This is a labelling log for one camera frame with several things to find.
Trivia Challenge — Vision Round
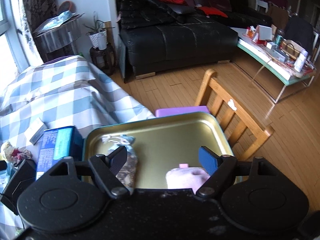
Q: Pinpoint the potpourri sachet bag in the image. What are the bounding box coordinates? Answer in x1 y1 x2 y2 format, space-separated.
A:
101 134 139 189

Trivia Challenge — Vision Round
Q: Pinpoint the pink plush toy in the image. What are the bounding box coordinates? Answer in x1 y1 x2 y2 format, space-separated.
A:
165 164 210 194

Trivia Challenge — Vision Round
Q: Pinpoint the small white tissue box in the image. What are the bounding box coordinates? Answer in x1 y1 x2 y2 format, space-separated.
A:
26 118 48 145

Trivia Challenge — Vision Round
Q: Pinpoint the yellow plush toy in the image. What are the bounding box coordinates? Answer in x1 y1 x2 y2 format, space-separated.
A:
1 141 33 167

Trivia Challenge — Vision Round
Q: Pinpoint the wooden chair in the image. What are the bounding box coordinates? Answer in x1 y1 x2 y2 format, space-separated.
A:
195 69 274 161

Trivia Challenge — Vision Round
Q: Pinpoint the blue Tempo tissue pack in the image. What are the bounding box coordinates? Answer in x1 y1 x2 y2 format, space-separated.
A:
36 126 84 180

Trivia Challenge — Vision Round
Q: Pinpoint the gold metal tin tray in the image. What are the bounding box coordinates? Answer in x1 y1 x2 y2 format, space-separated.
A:
83 112 233 189

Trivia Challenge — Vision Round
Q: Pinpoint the purple mat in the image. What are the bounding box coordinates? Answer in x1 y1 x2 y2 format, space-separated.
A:
155 106 210 118

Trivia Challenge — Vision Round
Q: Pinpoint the black box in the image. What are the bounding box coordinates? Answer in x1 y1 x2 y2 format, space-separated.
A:
1 159 36 215

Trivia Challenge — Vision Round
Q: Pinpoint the checkered blue beige tablecloth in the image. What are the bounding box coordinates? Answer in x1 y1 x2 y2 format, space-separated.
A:
0 55 156 240

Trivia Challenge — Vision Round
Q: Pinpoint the dark wooden plant stand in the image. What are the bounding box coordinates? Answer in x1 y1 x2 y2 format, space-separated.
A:
89 42 117 76

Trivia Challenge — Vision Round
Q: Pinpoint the glass coffee table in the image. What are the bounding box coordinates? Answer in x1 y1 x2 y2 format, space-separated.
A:
232 28 316 103

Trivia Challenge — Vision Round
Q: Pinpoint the white potted plant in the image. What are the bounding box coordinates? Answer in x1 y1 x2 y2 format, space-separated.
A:
83 11 114 50

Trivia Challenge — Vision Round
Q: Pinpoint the round side table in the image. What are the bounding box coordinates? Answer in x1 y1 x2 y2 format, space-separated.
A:
33 10 82 62

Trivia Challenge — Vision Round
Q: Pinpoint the white box on table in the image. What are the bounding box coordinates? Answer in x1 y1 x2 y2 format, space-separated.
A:
252 25 272 44

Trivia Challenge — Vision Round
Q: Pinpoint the black leather sofa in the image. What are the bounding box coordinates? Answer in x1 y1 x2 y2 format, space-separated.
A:
116 0 272 80

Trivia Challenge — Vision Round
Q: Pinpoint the red cushion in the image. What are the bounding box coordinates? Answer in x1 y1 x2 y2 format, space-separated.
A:
198 6 228 18

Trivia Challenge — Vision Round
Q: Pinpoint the patterned curtain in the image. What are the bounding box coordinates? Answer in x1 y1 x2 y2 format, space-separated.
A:
23 0 57 31

